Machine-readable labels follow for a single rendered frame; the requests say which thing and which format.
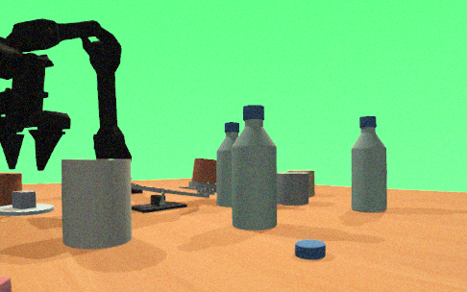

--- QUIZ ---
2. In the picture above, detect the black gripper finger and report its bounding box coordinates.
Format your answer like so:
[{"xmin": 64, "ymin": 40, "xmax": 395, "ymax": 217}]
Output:
[
  {"xmin": 0, "ymin": 133, "xmax": 25, "ymax": 170},
  {"xmin": 28, "ymin": 130, "xmax": 65, "ymax": 171}
]

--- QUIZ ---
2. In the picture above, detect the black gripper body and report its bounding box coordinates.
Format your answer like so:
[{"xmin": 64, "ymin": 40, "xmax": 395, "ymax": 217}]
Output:
[{"xmin": 0, "ymin": 82, "xmax": 71, "ymax": 134}]

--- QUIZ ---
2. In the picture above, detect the blue short cylinder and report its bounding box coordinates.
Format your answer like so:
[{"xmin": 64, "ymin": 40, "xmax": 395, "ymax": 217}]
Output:
[{"xmin": 294, "ymin": 239, "xmax": 326, "ymax": 260}]

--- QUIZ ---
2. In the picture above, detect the brown cup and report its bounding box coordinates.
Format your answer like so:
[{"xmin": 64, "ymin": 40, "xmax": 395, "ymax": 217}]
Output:
[
  {"xmin": 191, "ymin": 158, "xmax": 216, "ymax": 184},
  {"xmin": 0, "ymin": 172, "xmax": 22, "ymax": 207}
]

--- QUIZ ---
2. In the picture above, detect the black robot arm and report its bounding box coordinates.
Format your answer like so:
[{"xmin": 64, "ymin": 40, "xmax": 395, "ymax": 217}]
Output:
[{"xmin": 0, "ymin": 18, "xmax": 132, "ymax": 162}]

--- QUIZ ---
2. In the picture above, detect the grey bottle with dark blue cap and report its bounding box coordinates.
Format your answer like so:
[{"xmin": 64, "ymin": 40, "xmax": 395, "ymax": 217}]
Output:
[
  {"xmin": 216, "ymin": 122, "xmax": 239, "ymax": 207},
  {"xmin": 351, "ymin": 115, "xmax": 387, "ymax": 213},
  {"xmin": 232, "ymin": 105, "xmax": 278, "ymax": 231}
]

